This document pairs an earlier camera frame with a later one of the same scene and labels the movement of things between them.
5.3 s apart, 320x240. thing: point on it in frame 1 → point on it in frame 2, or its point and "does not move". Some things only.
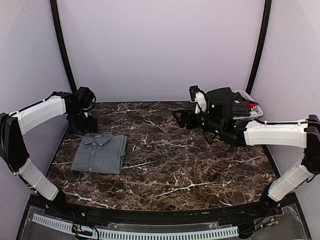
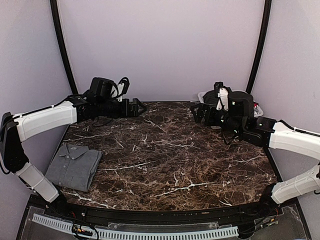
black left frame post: [55, 20] does not move
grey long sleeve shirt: [100, 153] → [75, 167]
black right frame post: [264, 39] does not move
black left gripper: [92, 126] → [127, 112]
